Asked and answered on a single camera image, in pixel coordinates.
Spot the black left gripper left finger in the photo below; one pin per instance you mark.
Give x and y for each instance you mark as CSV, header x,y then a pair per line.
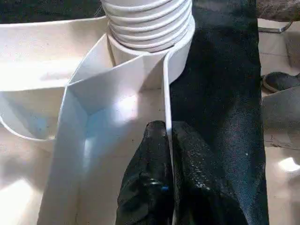
x,y
147,182

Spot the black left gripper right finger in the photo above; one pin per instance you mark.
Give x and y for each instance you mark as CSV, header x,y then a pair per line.
x,y
199,187

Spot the white plastic table leg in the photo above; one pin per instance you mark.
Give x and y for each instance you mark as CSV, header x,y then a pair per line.
x,y
147,23

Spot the white plastic table top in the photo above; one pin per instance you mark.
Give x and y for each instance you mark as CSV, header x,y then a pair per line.
x,y
47,58

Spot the black table mat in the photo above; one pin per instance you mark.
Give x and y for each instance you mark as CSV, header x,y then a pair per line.
x,y
222,82

